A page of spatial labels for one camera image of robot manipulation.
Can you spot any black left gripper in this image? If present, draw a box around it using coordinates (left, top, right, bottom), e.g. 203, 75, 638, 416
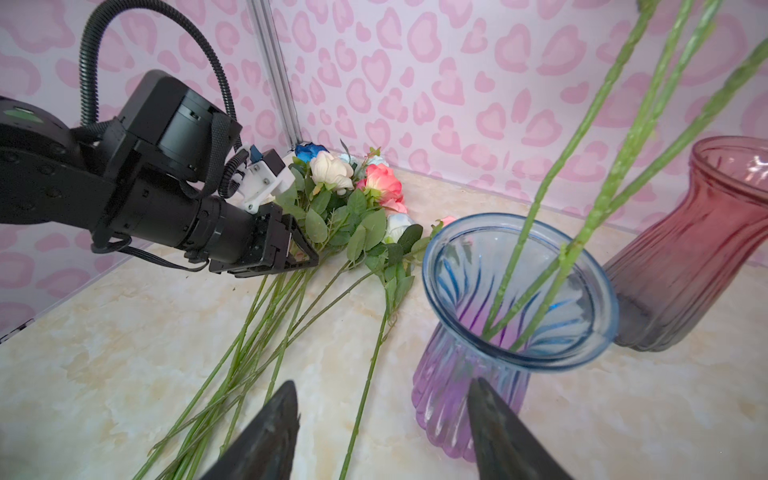
209, 203, 319, 278

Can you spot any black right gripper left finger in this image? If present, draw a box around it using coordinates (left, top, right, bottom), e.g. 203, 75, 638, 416
201, 380, 300, 480

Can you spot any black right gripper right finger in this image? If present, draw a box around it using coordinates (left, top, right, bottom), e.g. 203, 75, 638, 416
467, 378, 571, 480

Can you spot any peach rose stem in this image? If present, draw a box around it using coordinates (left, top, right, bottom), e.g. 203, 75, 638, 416
491, 40, 767, 351

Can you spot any pink multi bloom rose stem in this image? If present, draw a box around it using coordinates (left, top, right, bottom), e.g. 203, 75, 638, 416
509, 0, 724, 352

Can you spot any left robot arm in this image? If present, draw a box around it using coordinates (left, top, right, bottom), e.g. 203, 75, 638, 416
1, 70, 319, 278

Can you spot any purple blue glass vase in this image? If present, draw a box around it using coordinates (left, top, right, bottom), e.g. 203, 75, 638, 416
411, 213, 619, 462

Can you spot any red grey glass vase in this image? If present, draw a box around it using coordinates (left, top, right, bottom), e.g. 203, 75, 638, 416
604, 136, 767, 352

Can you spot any flower bunch on table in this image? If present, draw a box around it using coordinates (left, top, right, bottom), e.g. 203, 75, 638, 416
131, 146, 409, 480

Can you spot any blue flower stem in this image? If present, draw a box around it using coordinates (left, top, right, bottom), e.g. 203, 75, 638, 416
294, 143, 328, 163

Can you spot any aluminium frame post left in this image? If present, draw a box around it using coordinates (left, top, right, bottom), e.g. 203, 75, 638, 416
248, 0, 303, 148

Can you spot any left black cable conduit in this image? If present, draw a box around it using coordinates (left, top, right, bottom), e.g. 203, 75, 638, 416
71, 0, 238, 145

